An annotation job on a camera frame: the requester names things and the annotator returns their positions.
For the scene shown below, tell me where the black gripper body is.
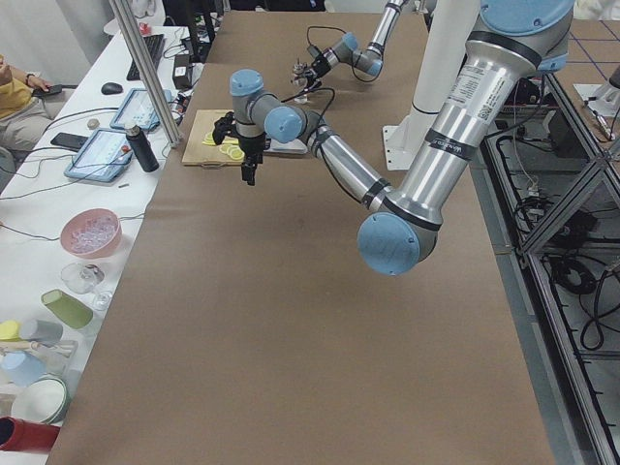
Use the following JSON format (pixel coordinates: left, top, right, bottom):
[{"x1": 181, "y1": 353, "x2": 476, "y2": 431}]
[{"x1": 304, "y1": 53, "x2": 333, "y2": 78}]

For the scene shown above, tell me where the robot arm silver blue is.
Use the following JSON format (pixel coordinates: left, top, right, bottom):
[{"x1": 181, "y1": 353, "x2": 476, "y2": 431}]
[
  {"x1": 230, "y1": 1, "x2": 573, "y2": 275},
  {"x1": 292, "y1": 1, "x2": 408, "y2": 93}
]

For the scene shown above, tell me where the silver kitchen scale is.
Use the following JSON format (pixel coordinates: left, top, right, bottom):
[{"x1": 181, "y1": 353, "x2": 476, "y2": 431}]
[{"x1": 264, "y1": 139, "x2": 307, "y2": 156}]

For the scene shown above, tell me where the green cup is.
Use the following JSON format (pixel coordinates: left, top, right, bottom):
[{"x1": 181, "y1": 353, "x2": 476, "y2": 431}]
[{"x1": 41, "y1": 289, "x2": 93, "y2": 329}]

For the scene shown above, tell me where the grey cup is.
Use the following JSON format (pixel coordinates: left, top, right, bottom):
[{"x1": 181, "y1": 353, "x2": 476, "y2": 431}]
[{"x1": 18, "y1": 319, "x2": 64, "y2": 346}]

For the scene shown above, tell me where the yellow cup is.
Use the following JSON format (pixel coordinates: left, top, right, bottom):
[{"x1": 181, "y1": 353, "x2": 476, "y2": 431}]
[{"x1": 0, "y1": 320, "x2": 21, "y2": 342}]

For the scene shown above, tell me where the light blue cup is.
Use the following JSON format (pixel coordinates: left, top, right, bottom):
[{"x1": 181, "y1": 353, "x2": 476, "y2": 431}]
[{"x1": 1, "y1": 351, "x2": 47, "y2": 388}]

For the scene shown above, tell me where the red cup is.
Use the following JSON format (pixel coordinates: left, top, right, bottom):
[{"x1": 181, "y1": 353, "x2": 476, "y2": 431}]
[{"x1": 1, "y1": 417, "x2": 60, "y2": 453}]

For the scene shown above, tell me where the black power adapter box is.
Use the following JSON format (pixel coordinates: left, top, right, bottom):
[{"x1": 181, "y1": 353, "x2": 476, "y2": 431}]
[{"x1": 172, "y1": 53, "x2": 194, "y2": 90}]

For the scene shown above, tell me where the wooden cutting board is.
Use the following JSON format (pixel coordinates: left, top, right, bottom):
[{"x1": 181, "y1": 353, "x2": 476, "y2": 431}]
[{"x1": 181, "y1": 109, "x2": 244, "y2": 167}]

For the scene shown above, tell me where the black keyboard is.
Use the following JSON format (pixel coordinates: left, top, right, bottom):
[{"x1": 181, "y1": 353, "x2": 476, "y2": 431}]
[{"x1": 125, "y1": 33, "x2": 167, "y2": 82}]

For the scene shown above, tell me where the black water bottle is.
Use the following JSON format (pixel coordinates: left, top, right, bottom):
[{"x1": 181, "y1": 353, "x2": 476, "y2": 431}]
[{"x1": 124, "y1": 121, "x2": 159, "y2": 172}]

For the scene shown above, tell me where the black computer mouse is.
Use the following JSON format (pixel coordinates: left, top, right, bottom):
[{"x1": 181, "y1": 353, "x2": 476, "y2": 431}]
[{"x1": 101, "y1": 82, "x2": 124, "y2": 96}]

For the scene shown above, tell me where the teach pendant near bottle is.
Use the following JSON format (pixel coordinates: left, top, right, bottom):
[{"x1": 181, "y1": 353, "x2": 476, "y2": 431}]
[{"x1": 64, "y1": 129, "x2": 133, "y2": 183}]

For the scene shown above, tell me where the black smartphone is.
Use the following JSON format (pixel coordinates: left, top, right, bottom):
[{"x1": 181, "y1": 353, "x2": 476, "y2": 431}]
[{"x1": 50, "y1": 132, "x2": 88, "y2": 151}]

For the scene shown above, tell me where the pink bowl with ice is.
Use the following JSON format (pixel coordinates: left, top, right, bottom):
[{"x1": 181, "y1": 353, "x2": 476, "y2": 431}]
[{"x1": 60, "y1": 208, "x2": 122, "y2": 259}]

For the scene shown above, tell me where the person in yellow shirt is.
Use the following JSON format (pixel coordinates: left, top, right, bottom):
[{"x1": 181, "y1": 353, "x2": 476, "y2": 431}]
[{"x1": 1, "y1": 55, "x2": 68, "y2": 152}]

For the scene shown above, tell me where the wine glass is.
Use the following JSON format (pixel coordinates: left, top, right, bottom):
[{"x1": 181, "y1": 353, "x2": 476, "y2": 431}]
[{"x1": 60, "y1": 263, "x2": 112, "y2": 312}]

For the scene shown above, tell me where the white green bowl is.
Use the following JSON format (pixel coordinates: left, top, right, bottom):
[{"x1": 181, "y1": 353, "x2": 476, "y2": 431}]
[{"x1": 11, "y1": 377, "x2": 70, "y2": 424}]

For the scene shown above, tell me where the camera black cable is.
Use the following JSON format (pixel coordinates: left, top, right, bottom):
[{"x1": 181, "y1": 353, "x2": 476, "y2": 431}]
[
  {"x1": 280, "y1": 86, "x2": 338, "y2": 122},
  {"x1": 305, "y1": 25, "x2": 384, "y2": 82}
]

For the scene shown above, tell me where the lemon slice near handle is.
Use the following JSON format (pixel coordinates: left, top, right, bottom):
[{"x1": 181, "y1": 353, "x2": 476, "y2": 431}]
[{"x1": 202, "y1": 133, "x2": 219, "y2": 146}]

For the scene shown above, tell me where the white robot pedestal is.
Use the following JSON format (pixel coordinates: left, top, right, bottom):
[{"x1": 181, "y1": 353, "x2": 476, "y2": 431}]
[{"x1": 384, "y1": 0, "x2": 481, "y2": 171}]

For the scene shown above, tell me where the aluminium frame post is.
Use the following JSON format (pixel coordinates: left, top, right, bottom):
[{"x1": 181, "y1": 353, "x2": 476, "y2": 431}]
[{"x1": 109, "y1": 0, "x2": 181, "y2": 148}]

